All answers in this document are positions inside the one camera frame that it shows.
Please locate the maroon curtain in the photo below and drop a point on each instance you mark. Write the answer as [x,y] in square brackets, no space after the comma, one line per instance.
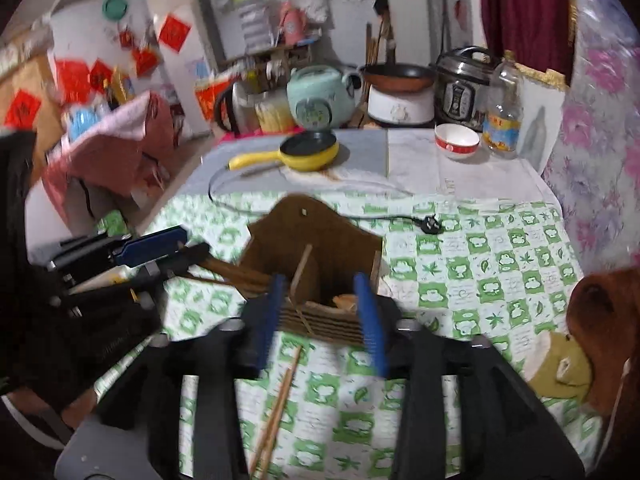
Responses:
[525,10]

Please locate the drawer organiser with green top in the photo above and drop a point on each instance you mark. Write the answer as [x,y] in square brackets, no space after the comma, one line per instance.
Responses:
[252,25]

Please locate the pink cloth cover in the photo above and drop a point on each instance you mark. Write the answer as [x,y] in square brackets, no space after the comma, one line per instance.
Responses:
[110,150]

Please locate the stainless steel kettle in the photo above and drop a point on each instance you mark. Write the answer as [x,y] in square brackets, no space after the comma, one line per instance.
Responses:
[235,110]

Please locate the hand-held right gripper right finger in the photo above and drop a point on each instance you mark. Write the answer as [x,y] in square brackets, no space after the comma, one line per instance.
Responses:
[370,320]

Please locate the yellow pot with lid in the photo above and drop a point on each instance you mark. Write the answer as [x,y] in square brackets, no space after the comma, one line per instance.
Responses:
[275,115]

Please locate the steel electric pressure cooker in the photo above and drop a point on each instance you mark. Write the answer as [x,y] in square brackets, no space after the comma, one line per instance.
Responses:
[460,90]

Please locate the red diamond paper decoration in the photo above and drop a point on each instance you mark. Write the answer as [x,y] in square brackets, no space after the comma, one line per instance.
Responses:
[175,34]

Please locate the brown wooden utensil holder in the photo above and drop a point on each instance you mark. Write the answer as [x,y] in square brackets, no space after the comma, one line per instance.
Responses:
[310,225]

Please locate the white electric cooker base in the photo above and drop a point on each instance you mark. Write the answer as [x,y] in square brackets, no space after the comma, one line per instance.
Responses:
[400,105]

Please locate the clear plastic bottle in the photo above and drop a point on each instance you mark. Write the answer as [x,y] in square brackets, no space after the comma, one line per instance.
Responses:
[502,125]

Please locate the teal round plate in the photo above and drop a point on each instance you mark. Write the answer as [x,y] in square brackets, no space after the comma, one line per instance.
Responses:
[116,8]

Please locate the grey table cover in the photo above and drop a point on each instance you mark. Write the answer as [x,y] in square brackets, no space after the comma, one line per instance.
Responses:
[360,160]

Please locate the pink thermos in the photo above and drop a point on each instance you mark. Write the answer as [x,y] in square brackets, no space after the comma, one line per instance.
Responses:
[292,25]

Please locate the floral plastic sheet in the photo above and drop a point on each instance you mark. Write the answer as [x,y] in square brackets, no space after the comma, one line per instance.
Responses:
[595,160]

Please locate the white refrigerator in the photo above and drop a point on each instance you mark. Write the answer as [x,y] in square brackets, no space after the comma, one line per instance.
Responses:
[190,70]

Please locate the white marbled table cover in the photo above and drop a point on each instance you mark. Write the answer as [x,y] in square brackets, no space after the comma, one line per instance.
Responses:
[415,175]

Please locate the dark brown chopstick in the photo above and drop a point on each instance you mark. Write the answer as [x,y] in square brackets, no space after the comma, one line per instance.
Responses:
[235,271]
[225,281]

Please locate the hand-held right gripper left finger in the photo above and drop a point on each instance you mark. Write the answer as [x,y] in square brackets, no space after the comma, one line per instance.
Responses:
[272,320]

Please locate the light wooden chopstick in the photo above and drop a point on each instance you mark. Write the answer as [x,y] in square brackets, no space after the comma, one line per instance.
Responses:
[272,435]
[282,400]
[301,272]

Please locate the white and red bowl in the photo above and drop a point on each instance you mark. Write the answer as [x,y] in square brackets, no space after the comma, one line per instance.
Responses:
[455,147]

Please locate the copper black frying pan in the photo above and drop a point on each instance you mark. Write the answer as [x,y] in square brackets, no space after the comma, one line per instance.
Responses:
[397,77]

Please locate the mint green rice cooker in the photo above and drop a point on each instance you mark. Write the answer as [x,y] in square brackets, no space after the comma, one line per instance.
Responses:
[315,95]

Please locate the green checked tablecloth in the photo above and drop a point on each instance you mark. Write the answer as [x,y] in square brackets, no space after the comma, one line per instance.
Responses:
[500,270]

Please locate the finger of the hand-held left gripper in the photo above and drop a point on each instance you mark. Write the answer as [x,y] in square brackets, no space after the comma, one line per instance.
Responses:
[190,257]
[150,247]

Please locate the person's left forearm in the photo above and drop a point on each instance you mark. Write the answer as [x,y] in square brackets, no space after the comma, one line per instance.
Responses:
[85,450]

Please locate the brown plush toy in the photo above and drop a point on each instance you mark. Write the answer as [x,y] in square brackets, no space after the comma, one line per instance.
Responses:
[600,320]

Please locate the yellow electric frying pan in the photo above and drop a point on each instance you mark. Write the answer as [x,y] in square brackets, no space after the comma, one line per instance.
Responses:
[310,155]

